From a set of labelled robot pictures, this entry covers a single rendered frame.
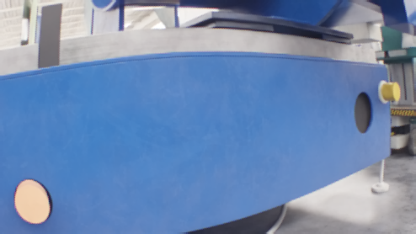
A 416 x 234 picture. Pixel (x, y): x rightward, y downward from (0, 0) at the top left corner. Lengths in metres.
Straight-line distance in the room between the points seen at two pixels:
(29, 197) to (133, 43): 0.42
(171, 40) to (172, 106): 0.15
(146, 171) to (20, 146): 0.30
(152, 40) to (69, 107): 0.24
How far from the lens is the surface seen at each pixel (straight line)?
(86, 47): 0.77
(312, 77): 1.01
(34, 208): 0.68
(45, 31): 0.75
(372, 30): 1.43
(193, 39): 0.85
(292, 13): 1.62
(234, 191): 0.86
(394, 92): 1.33
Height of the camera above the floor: 0.47
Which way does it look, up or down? 4 degrees down
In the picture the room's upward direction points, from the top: 5 degrees counter-clockwise
